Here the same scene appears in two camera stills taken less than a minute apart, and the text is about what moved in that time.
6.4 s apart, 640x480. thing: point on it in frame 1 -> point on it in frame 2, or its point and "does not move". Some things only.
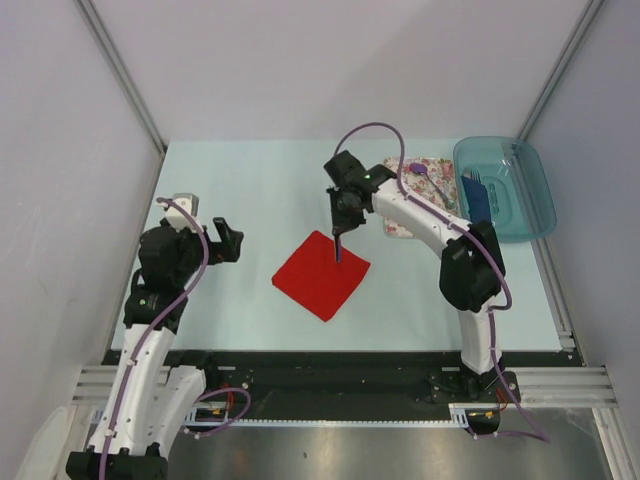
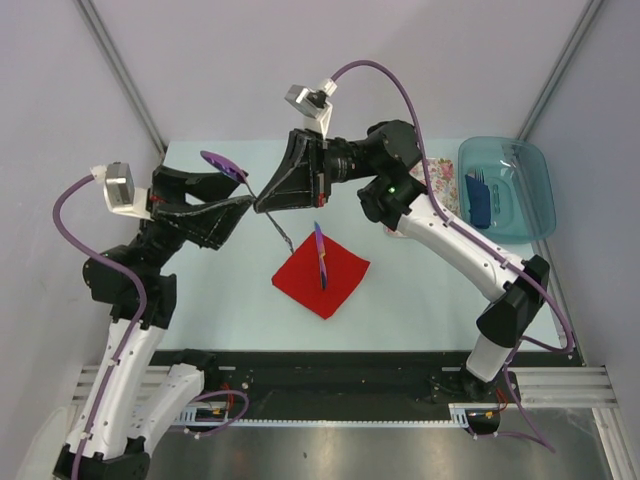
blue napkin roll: (477, 200) does not move
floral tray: (431, 180) does not move
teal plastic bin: (522, 204) does not move
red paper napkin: (312, 278) does not move
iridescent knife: (338, 250) -> (321, 256)
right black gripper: (345, 224) -> (303, 179)
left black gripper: (228, 249) -> (208, 223)
